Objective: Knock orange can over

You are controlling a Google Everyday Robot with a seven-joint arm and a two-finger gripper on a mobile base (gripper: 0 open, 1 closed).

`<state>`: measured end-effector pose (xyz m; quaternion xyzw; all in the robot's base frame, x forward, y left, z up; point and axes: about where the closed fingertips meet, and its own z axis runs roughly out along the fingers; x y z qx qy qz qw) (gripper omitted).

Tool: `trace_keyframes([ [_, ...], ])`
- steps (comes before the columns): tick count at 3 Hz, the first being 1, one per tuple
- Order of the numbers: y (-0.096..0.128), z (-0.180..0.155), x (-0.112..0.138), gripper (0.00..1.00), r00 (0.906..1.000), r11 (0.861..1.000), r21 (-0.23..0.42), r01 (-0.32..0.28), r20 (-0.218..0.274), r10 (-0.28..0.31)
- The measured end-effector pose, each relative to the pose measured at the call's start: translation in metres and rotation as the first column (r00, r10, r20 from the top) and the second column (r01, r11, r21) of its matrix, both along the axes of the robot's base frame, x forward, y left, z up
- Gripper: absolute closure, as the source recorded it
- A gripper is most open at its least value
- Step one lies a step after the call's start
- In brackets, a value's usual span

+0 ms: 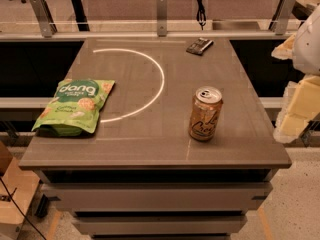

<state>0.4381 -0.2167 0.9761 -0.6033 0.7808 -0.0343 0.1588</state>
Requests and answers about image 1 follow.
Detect wooden box at left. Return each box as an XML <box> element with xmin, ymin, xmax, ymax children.
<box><xmin>0</xmin><ymin>142</ymin><xmax>39</xmax><ymax>240</ymax></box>

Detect green snack bag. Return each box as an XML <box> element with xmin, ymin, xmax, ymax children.
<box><xmin>32</xmin><ymin>79</ymin><xmax>115</xmax><ymax>137</ymax></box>

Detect black hanging cable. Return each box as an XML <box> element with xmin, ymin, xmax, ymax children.
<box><xmin>194</xmin><ymin>0</ymin><xmax>207</xmax><ymax>31</ymax></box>

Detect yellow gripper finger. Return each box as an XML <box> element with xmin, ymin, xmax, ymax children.
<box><xmin>271</xmin><ymin>34</ymin><xmax>296</xmax><ymax>60</ymax></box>
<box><xmin>273</xmin><ymin>75</ymin><xmax>320</xmax><ymax>143</ymax></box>

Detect dark chocolate bar wrapper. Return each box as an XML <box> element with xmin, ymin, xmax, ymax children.
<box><xmin>186</xmin><ymin>38</ymin><xmax>214</xmax><ymax>56</ymax></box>

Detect middle metal rail bracket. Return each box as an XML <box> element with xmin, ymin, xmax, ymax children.
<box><xmin>156</xmin><ymin>0</ymin><xmax>167</xmax><ymax>37</ymax></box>

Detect orange soda can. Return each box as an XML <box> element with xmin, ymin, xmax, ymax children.
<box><xmin>189</xmin><ymin>86</ymin><xmax>223</xmax><ymax>141</ymax></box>

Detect metal rail bracket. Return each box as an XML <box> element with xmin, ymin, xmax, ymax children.
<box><xmin>269</xmin><ymin>0</ymin><xmax>296</xmax><ymax>35</ymax></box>
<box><xmin>156</xmin><ymin>0</ymin><xmax>167</xmax><ymax>37</ymax></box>
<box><xmin>29</xmin><ymin>0</ymin><xmax>57</xmax><ymax>38</ymax></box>

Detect black floor cable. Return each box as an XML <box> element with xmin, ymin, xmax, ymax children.
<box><xmin>0</xmin><ymin>177</ymin><xmax>48</xmax><ymax>240</ymax></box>

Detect left metal rail bracket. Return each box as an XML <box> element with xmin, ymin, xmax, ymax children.
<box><xmin>29</xmin><ymin>0</ymin><xmax>57</xmax><ymax>38</ymax></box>

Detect right metal rail bracket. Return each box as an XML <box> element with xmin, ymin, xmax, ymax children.
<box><xmin>269</xmin><ymin>0</ymin><xmax>296</xmax><ymax>35</ymax></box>

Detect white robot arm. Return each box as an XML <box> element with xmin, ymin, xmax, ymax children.
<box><xmin>271</xmin><ymin>6</ymin><xmax>320</xmax><ymax>143</ymax></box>

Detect grey drawer cabinet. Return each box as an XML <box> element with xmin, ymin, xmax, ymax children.
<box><xmin>42</xmin><ymin>182</ymin><xmax>272</xmax><ymax>240</ymax></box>

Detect black desk leg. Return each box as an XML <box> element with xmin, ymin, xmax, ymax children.
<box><xmin>71</xmin><ymin>0</ymin><xmax>90</xmax><ymax>31</ymax></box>

